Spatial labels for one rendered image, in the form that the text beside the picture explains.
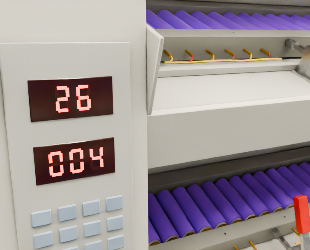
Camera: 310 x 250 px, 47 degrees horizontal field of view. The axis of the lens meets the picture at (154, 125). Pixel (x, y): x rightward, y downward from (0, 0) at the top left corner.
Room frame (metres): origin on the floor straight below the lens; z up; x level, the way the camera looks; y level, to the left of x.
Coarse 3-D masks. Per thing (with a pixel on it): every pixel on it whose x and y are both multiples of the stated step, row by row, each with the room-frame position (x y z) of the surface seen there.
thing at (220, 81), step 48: (192, 0) 0.43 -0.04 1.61; (240, 0) 0.46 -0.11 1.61; (288, 0) 0.49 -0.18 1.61; (192, 48) 0.31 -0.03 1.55; (240, 48) 0.33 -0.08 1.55; (288, 48) 0.36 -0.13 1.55; (192, 96) 0.25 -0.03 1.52; (240, 96) 0.27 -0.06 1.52; (288, 96) 0.28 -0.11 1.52; (192, 144) 0.25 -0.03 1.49; (240, 144) 0.27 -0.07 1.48; (288, 144) 0.29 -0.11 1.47
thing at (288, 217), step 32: (224, 160) 0.46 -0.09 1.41; (256, 160) 0.47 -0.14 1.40; (288, 160) 0.48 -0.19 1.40; (160, 192) 0.39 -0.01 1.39; (192, 192) 0.40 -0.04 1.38; (224, 192) 0.41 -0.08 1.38; (256, 192) 0.42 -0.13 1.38; (288, 192) 0.42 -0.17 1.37; (160, 224) 0.34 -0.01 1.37; (192, 224) 0.36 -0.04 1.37; (224, 224) 0.35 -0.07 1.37; (256, 224) 0.35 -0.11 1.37; (288, 224) 0.37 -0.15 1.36
